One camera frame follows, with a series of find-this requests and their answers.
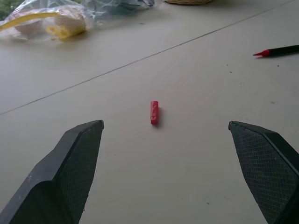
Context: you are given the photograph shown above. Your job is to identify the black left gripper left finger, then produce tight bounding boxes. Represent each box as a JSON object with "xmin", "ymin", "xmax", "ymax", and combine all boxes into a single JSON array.
[{"xmin": 0, "ymin": 119, "xmax": 105, "ymax": 224}]

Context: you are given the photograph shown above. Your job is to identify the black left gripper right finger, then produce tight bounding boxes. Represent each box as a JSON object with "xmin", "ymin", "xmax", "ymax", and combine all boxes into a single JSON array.
[{"xmin": 228, "ymin": 120, "xmax": 299, "ymax": 224}]

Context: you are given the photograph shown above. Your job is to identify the small red cap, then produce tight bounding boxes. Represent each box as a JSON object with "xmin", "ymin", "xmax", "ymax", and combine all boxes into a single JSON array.
[{"xmin": 150, "ymin": 100, "xmax": 160, "ymax": 126}]

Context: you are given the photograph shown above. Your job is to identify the black pen with red tip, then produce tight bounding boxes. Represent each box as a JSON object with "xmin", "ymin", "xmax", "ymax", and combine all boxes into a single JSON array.
[{"xmin": 253, "ymin": 44, "xmax": 299, "ymax": 58}]

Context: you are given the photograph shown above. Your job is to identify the clear plastic bag with yellow items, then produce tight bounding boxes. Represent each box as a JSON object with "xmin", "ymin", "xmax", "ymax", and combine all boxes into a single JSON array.
[{"xmin": 0, "ymin": 0, "xmax": 99, "ymax": 42}]

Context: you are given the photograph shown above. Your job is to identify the clear plastic bag with blue items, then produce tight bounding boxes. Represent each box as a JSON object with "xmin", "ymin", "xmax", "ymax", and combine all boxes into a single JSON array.
[{"xmin": 80, "ymin": 0, "xmax": 156, "ymax": 28}]

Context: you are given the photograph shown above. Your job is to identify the woven wicker basket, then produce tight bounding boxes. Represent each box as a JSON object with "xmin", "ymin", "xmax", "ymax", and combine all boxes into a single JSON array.
[{"xmin": 164, "ymin": 0, "xmax": 214, "ymax": 6}]

